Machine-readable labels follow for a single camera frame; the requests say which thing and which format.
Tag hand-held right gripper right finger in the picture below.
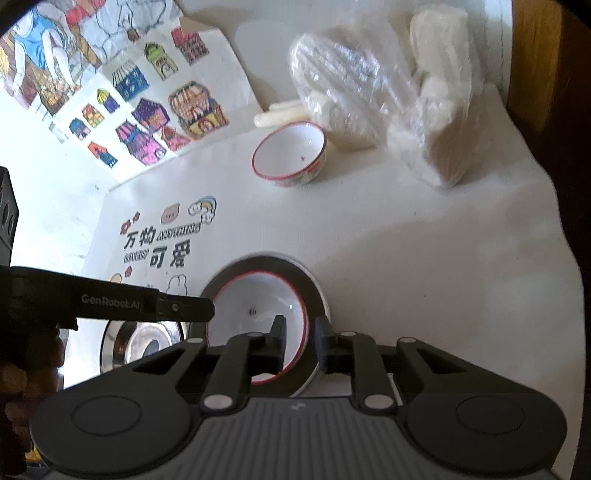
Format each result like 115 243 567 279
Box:
315 316 468 411

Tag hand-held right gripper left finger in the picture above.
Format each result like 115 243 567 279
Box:
134 316 287 409

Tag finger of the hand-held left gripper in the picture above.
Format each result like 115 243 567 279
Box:
157 295 215 324

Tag white ceramic bowl red rim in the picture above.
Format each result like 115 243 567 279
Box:
252 122 328 188
205 273 308 387

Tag stainless steel bowl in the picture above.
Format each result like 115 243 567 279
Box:
200 254 332 398

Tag small stainless steel plate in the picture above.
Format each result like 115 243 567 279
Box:
99 318 190 377

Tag person's left hand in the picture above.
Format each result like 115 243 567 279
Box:
0 331 63 416

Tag white printed cloth mat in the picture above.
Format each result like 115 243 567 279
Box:
60 83 583 398

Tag white stick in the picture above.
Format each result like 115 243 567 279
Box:
254 100 308 129

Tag coloured houses drawing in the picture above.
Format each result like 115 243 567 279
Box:
46 25 265 188

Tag large coloured figure drawing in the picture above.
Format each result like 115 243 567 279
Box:
0 0 185 117

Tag plastic bag of white lumps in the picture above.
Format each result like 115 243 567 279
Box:
286 0 498 188

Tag wooden frame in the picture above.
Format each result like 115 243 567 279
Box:
508 0 557 132

